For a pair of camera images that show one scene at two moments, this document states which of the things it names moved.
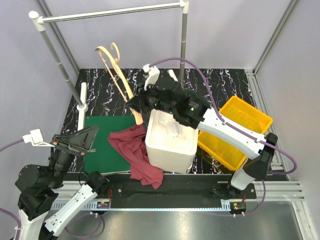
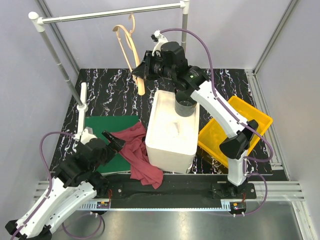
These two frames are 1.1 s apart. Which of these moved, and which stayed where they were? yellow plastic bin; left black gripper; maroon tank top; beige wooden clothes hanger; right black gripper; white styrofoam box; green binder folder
Moved: beige wooden clothes hanger; right black gripper; left black gripper
Stayed: yellow plastic bin; maroon tank top; white styrofoam box; green binder folder
